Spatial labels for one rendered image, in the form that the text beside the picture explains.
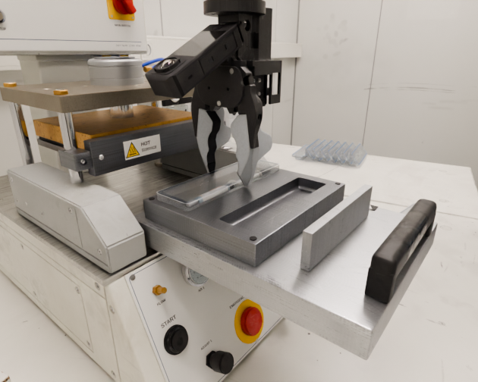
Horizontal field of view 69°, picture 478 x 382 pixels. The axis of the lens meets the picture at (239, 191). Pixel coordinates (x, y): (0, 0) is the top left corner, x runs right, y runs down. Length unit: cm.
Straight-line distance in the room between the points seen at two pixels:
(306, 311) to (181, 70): 25
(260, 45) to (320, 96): 253
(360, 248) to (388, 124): 256
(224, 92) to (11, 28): 37
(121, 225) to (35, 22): 39
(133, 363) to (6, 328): 30
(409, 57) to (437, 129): 55
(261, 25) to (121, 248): 30
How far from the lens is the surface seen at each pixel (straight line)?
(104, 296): 43
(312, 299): 30
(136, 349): 44
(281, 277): 32
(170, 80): 36
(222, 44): 40
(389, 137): 293
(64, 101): 46
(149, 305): 44
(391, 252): 30
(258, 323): 54
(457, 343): 66
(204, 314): 49
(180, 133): 55
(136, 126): 52
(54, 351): 62
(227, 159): 60
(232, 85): 41
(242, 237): 33
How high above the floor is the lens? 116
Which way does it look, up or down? 22 degrees down
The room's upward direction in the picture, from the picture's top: straight up
